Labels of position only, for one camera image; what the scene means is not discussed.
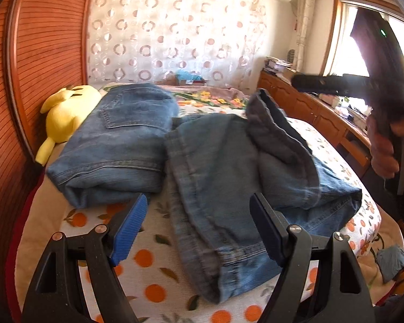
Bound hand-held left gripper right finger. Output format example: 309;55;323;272
249;193;374;323

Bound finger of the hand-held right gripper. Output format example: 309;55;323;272
291;73;367;96

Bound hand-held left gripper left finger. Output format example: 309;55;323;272
22;193;149;323

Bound blue denim pants with patch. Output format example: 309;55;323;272
164;88;362;305

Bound person's right hand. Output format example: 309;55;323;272
367;116;404;179

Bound white tissue box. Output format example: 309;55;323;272
318;92;340;106

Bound long wooden cabinet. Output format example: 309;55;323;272
257;71;372;179

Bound orange-print white bed sheet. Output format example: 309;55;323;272
15;103;382;323

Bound wood-framed window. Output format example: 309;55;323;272
323;0;404;81

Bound stack of papers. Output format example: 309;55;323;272
264;57;292;75

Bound white gathered window curtain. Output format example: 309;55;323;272
294;0;315;69

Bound floral pink blanket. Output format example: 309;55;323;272
101;82;253;110

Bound yellow plush toy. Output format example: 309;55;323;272
35;85;102;166

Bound blue-grey cloth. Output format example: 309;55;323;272
376;245;404;284

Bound circle-patterned sheer curtain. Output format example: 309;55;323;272
86;0;273;90

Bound slatted wooden wardrobe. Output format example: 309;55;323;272
0;0;98;310

